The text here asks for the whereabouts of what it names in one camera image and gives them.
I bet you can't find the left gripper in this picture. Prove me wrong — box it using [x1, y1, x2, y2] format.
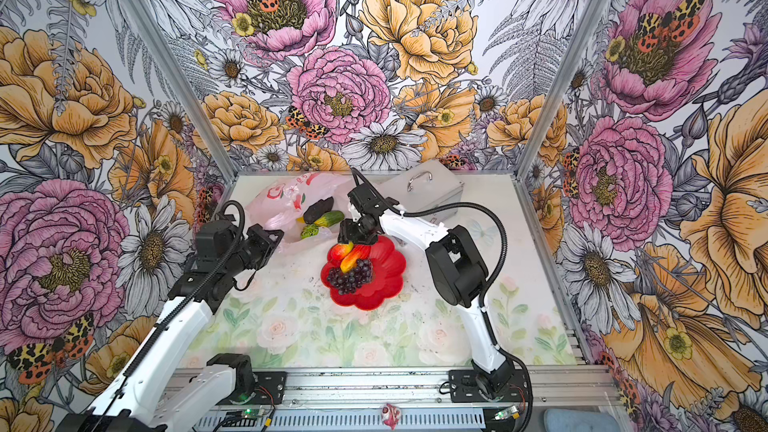
[223, 225, 283, 276]

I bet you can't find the green orange papaya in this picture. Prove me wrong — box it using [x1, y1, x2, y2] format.
[313, 210, 345, 228]

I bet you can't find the pink plastic bag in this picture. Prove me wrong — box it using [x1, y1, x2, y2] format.
[244, 172, 354, 249]

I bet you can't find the dark grape bunch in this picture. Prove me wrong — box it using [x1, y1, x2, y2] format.
[327, 259, 373, 295]

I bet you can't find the green apple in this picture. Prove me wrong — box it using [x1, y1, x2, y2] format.
[300, 224, 320, 240]

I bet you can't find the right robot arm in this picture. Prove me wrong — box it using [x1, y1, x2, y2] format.
[338, 176, 516, 400]

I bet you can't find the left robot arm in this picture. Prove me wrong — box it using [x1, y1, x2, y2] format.
[57, 219, 284, 431]

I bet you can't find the silver metal case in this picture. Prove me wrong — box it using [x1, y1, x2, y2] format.
[377, 160, 464, 212]

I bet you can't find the red flower-shaped plate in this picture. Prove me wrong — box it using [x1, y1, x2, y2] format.
[320, 236, 407, 311]

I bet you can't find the green circuit board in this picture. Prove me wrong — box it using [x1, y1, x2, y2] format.
[221, 409, 271, 428]

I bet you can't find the small pink red object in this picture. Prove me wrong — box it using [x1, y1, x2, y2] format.
[381, 403, 402, 431]

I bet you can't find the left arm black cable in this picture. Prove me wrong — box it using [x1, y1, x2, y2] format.
[89, 199, 247, 427]

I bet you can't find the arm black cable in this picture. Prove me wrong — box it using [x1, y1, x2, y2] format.
[89, 199, 247, 427]
[350, 167, 535, 432]

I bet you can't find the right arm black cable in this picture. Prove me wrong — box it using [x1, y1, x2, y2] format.
[350, 167, 535, 432]

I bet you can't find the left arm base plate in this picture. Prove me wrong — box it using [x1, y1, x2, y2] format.
[237, 371, 288, 406]

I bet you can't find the white perforated cable duct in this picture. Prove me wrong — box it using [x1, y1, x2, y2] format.
[197, 409, 487, 432]

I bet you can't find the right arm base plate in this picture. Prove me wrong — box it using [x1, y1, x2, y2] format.
[447, 369, 531, 404]

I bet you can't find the aluminium front rail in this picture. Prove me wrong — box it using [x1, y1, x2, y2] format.
[161, 365, 622, 412]

